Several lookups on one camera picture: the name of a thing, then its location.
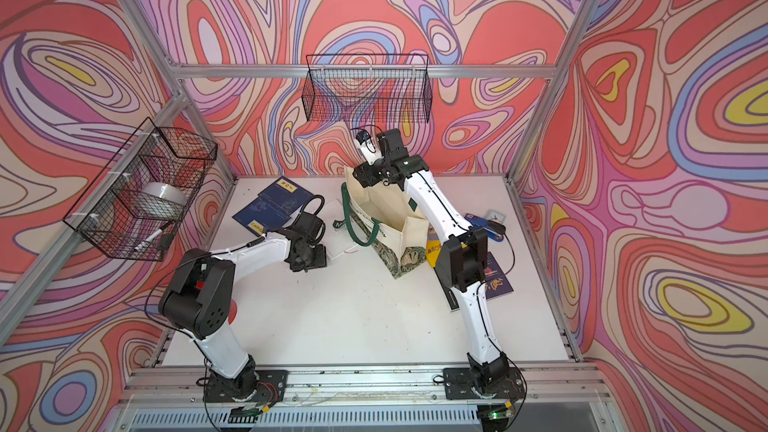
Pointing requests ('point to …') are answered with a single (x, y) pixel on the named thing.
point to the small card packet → (495, 216)
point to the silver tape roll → (162, 200)
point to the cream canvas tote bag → (385, 217)
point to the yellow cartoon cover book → (433, 246)
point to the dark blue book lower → (261, 217)
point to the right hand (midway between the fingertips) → (366, 174)
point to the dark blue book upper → (286, 196)
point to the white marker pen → (137, 248)
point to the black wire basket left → (108, 212)
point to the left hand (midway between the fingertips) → (322, 263)
